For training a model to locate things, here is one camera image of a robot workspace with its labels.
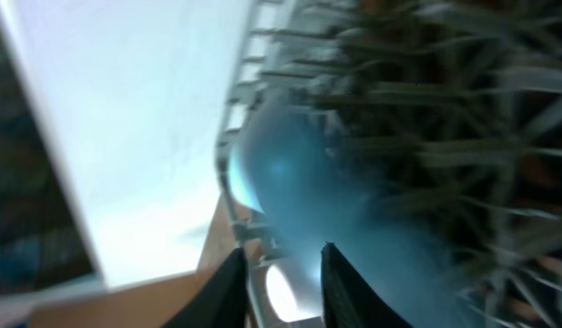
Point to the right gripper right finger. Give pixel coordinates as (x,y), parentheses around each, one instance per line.
(347,299)

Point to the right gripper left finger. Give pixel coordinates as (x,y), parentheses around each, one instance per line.
(223,300)

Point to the dark blue plate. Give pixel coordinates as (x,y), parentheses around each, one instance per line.
(280,166)

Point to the grey plastic dishwasher rack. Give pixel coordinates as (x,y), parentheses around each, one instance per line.
(457,105)

